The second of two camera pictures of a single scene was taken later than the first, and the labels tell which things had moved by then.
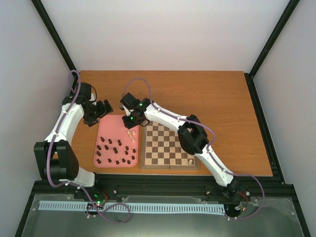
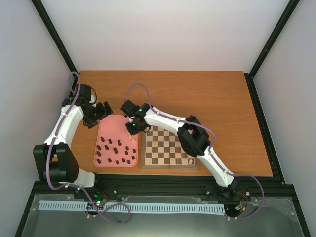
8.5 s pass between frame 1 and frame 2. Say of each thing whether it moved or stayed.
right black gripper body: moved
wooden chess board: stayed
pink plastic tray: stayed
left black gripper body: stayed
